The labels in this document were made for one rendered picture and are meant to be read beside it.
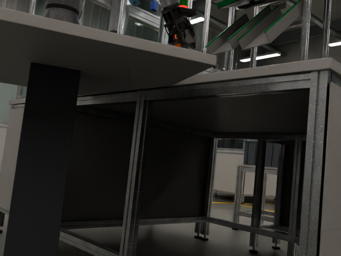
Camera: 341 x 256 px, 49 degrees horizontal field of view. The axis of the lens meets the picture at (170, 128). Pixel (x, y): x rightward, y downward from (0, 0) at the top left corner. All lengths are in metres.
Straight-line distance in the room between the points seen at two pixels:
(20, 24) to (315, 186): 0.81
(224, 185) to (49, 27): 6.08
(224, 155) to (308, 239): 5.90
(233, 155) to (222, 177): 0.47
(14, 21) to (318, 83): 0.76
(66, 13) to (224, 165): 5.75
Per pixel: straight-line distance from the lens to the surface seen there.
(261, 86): 1.13
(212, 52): 1.50
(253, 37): 1.46
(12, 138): 2.56
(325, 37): 1.60
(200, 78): 1.26
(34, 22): 0.94
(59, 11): 1.37
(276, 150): 3.48
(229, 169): 6.77
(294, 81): 1.08
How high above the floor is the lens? 0.55
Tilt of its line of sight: 6 degrees up
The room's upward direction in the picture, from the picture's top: 6 degrees clockwise
